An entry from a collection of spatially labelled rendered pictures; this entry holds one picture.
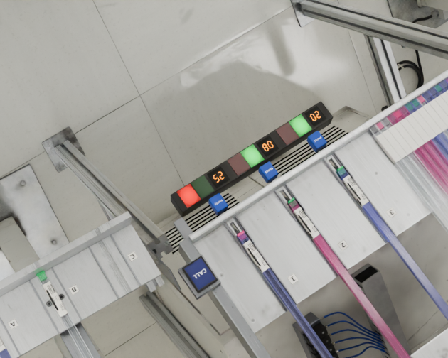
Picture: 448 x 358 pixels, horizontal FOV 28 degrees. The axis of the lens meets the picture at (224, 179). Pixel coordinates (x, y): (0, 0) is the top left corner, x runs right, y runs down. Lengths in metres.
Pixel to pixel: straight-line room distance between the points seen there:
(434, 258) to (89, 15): 0.97
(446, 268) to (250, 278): 0.63
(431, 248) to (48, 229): 0.93
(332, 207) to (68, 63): 0.83
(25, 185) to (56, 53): 0.33
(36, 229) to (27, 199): 0.08
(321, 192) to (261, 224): 0.13
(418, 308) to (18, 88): 1.05
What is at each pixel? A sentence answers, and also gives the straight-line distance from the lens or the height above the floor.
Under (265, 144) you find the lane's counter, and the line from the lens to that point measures 1.65.
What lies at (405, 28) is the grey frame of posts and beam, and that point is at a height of 0.45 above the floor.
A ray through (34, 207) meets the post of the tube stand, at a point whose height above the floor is 0.01.
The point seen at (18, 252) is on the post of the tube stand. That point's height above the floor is 0.20.
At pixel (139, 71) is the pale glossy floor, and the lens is 2.23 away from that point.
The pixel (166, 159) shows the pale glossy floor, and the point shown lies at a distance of 2.31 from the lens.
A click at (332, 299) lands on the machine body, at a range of 1.91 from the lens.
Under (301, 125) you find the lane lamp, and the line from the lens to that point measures 1.67.
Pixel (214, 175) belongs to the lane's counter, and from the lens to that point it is 1.62.
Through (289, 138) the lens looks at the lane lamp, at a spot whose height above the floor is 0.66.
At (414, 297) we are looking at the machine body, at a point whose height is 0.62.
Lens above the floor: 2.04
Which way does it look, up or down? 58 degrees down
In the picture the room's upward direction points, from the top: 126 degrees clockwise
